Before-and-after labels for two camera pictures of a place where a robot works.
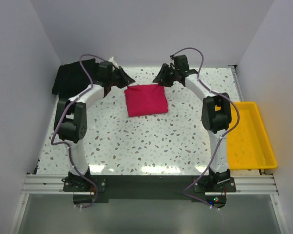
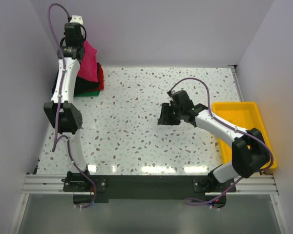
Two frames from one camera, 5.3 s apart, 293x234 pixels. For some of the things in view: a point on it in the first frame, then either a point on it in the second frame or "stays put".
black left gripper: x=126 y=80 to x=82 y=39
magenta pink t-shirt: x=144 y=100 to x=88 y=68
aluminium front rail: x=245 y=185 stays put
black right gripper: x=161 y=78 to x=164 y=118
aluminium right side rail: x=235 y=78 stays put
